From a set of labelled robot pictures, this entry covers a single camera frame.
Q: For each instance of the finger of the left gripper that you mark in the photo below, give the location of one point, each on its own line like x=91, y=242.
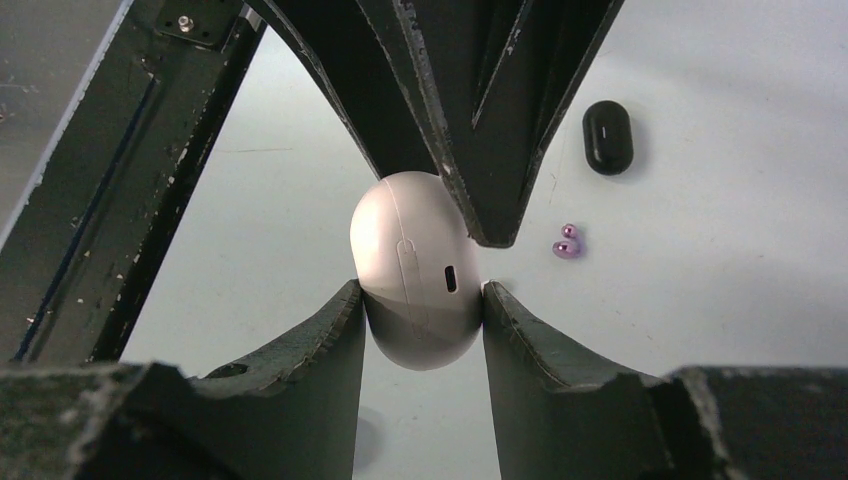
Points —
x=483, y=87
x=338, y=48

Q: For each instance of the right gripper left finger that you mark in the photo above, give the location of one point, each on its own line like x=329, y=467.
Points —
x=288, y=410

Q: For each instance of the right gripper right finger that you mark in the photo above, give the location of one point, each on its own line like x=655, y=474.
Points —
x=563, y=411

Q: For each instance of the black earbud charging case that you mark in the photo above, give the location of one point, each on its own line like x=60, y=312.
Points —
x=608, y=139

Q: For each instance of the white earbud charging case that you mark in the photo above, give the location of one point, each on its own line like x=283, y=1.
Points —
x=416, y=265

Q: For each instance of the purple earbud upper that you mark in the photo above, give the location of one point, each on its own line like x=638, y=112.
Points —
x=570, y=246

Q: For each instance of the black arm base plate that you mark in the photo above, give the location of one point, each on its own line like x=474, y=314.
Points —
x=83, y=255

